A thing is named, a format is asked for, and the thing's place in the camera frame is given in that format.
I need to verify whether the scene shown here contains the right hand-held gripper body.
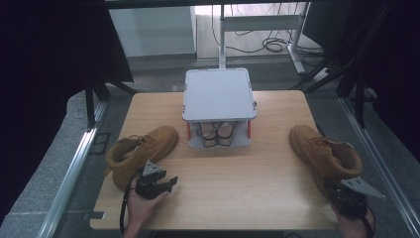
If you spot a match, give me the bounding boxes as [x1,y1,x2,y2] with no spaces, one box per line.
[326,177,386,219]

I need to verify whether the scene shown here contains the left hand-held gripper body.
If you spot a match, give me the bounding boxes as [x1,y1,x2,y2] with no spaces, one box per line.
[135,160,167,201]

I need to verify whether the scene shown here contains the tan suede boot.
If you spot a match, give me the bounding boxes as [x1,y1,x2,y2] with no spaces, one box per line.
[103,125,180,192]
[289,124,364,199]

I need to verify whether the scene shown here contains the black sandal with silver strap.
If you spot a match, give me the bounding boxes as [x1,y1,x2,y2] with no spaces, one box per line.
[197,121,220,148]
[217,120,238,147]

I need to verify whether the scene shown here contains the grey shoe rack orange legs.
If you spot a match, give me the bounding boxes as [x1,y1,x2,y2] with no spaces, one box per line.
[181,67,258,149]

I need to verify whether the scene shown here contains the person's left hand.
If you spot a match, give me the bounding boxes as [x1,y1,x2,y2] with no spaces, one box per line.
[127,187,169,232]

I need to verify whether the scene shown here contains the person's right hand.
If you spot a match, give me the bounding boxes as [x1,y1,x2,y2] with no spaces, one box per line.
[333,206,375,238]

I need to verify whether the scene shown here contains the black tripod stand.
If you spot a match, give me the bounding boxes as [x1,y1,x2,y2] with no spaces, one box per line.
[288,3,397,128]
[83,73,138,130]

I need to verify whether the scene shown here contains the white power strip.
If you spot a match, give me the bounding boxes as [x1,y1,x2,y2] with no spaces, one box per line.
[311,67,330,82]

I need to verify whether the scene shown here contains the dark curtain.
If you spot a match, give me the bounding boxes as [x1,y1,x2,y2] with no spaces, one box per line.
[0,0,135,216]
[346,0,420,157]

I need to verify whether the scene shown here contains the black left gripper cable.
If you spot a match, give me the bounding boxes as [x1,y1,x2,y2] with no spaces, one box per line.
[119,170,147,236]

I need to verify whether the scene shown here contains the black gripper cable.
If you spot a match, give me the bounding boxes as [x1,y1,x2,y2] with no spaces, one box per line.
[119,170,147,236]
[361,206,377,237]

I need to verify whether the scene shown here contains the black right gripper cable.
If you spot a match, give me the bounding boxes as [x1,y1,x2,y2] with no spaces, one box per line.
[361,206,377,237]

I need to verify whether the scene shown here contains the aluminium rail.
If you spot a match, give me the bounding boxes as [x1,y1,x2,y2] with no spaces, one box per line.
[340,97,420,237]
[36,100,108,238]

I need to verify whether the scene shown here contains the black floor cables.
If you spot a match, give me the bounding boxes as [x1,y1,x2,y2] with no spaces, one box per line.
[211,4,326,59]

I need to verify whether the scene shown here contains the white desk frame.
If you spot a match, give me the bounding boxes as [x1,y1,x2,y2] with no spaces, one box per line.
[217,2,311,75]

